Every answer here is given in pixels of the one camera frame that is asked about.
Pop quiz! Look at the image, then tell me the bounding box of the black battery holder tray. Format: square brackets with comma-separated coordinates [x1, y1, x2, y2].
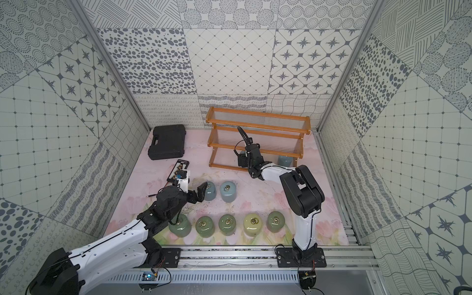
[167, 159, 189, 183]

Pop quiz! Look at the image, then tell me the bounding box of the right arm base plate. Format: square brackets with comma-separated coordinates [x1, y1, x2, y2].
[275, 245, 327, 269]

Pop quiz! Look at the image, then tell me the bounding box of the wooden three-tier shelf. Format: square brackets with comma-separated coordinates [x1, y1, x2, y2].
[206, 106, 311, 171]

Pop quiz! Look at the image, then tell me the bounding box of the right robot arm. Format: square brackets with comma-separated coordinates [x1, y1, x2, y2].
[235, 139, 325, 259]

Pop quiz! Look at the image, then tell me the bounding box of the aluminium mounting rail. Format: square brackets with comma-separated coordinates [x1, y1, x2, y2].
[73, 245, 381, 272]

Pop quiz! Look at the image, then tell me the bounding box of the cream yellow canister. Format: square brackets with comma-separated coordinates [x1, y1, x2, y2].
[243, 213, 263, 237]

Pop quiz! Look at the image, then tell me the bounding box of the floral pink table mat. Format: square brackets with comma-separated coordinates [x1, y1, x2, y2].
[105, 130, 349, 246]

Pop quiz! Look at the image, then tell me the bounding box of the red black test lead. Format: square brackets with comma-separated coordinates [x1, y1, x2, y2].
[147, 190, 162, 198]

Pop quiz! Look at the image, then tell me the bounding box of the green circuit board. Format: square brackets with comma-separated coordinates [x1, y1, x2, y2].
[138, 272, 159, 290]

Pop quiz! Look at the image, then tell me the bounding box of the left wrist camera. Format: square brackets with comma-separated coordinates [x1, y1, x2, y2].
[173, 170, 189, 193]

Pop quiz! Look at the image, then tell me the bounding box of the green canister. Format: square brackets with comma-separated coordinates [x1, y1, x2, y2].
[195, 216, 215, 238]
[168, 214, 192, 238]
[266, 211, 285, 233]
[218, 214, 236, 236]

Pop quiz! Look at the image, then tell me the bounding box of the black plastic tool case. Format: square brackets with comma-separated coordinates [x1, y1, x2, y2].
[148, 124, 186, 161]

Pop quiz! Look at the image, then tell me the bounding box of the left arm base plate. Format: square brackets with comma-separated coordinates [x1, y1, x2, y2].
[146, 248, 182, 268]

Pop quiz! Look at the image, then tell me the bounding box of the black connector module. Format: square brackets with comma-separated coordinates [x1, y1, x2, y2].
[297, 270, 317, 290]

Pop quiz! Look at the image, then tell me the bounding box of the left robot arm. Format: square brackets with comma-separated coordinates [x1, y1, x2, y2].
[25, 182, 208, 295]

